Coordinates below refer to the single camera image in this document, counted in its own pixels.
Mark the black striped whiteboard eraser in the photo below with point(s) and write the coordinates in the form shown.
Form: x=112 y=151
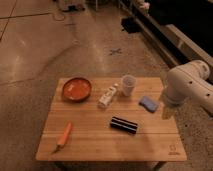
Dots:
x=124 y=125

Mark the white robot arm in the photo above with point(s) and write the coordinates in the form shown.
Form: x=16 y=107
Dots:
x=190 y=81

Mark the white plastic bottle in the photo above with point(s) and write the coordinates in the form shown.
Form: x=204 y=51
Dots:
x=107 y=97

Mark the clear plastic cup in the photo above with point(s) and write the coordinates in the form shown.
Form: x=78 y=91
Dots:
x=128 y=83

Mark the orange bowl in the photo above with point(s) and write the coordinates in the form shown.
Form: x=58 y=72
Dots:
x=76 y=89

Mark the wooden folding table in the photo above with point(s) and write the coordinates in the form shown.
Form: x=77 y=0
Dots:
x=93 y=139

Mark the blue sponge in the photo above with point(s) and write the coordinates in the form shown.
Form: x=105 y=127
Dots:
x=149 y=104

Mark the orange carrot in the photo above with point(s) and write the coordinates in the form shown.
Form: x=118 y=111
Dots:
x=64 y=137

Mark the black box on floor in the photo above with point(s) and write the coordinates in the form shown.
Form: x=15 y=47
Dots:
x=130 y=25

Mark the long shelf bench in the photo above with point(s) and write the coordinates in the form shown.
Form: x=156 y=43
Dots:
x=186 y=24

